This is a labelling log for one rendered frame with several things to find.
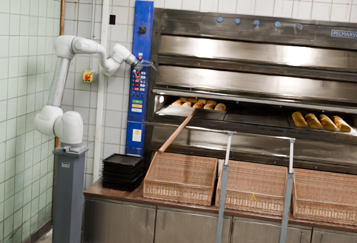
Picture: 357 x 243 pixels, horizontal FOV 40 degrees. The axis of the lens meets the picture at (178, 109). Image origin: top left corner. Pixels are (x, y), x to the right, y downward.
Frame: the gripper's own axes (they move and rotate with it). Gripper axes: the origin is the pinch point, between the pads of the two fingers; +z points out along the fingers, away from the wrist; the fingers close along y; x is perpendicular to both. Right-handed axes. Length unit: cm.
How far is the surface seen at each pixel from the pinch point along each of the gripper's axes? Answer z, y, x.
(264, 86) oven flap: 79, -53, 13
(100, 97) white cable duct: -25, 41, -23
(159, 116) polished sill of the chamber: 26.9, 21.5, -13.8
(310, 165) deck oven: 152, -26, 12
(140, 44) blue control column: -24.9, -15.8, -5.7
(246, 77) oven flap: 63, -50, 8
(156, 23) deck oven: -25.7, -38.4, -2.9
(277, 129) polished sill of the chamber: 111, -32, 10
